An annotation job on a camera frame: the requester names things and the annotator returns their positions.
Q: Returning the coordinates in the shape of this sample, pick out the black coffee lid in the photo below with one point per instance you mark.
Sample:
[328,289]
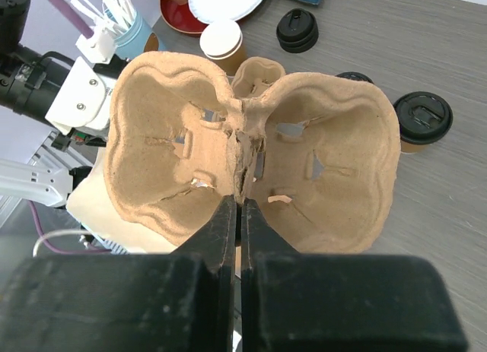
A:
[424,118]
[355,76]

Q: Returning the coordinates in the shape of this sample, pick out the brown paper bag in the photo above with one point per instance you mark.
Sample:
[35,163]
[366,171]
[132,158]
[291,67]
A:
[90,205]

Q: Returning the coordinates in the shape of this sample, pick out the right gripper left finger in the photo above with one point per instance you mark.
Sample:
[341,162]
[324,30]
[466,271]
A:
[181,301]

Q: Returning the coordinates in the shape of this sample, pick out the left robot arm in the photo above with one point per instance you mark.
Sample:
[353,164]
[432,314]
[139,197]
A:
[29,81]

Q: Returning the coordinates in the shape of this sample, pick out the stack of black lids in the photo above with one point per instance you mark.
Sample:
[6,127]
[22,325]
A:
[297,31]

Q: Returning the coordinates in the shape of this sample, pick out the red round tray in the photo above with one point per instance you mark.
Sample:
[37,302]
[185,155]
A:
[192,20]

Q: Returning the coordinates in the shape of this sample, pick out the brown pulp cup carrier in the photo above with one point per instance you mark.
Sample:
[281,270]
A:
[255,75]

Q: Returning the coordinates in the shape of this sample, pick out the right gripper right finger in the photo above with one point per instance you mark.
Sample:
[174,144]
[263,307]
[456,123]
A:
[293,301]

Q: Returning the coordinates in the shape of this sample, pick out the stacked brown paper cups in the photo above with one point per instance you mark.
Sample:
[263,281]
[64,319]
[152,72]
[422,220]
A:
[222,43]

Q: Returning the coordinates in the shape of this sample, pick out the light blue holder cup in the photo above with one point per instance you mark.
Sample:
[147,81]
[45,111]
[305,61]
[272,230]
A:
[139,38]

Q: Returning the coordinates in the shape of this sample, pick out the white paper plate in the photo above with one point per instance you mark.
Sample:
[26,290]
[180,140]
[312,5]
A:
[224,2]

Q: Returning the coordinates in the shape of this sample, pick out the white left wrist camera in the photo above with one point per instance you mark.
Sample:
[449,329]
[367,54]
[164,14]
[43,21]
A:
[83,100]

